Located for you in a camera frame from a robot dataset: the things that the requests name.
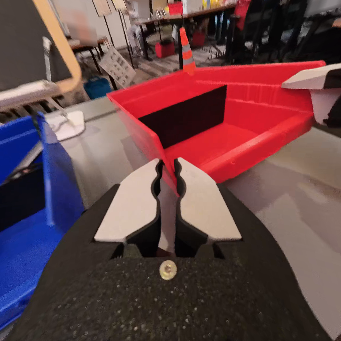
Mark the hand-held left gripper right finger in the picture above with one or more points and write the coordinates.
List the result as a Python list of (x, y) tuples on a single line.
[(210, 213)]

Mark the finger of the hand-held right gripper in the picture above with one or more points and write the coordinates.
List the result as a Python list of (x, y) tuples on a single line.
[(319, 106), (306, 80)]

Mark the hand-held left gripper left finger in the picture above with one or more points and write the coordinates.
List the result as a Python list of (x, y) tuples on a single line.
[(125, 213)]

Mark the red plastic bin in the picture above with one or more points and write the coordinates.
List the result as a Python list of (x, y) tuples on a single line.
[(239, 141)]

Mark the blue plastic bin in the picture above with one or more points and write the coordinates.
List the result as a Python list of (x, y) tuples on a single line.
[(26, 266)]

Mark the white board stand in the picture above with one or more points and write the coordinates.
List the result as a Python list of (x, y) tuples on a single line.
[(72, 124)]

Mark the orange traffic cone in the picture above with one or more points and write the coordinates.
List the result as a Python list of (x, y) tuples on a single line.
[(187, 53)]

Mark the blue floor basket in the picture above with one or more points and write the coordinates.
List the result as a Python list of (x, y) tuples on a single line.
[(97, 89)]

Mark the red floor box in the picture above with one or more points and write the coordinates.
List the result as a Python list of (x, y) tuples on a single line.
[(165, 50)]

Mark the printed chart board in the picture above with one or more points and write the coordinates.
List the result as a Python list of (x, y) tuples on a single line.
[(117, 66)]

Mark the wood-framed black board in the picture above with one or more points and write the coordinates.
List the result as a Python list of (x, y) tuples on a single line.
[(18, 40)]

